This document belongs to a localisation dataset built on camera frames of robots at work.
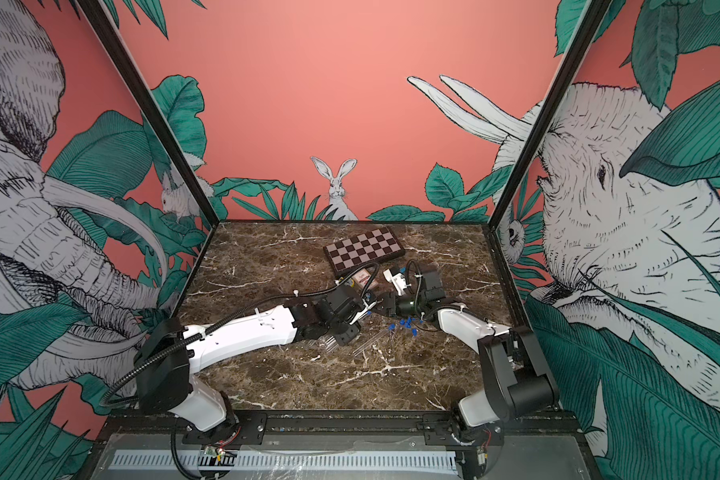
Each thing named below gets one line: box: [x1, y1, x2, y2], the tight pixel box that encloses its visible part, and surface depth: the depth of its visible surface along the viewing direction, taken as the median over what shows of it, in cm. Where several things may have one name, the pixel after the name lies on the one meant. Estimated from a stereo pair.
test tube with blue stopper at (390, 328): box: [352, 323, 397, 356], surface depth 92 cm
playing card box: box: [351, 268, 371, 289], surface depth 106 cm
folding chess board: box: [323, 226, 405, 276], surface depth 112 cm
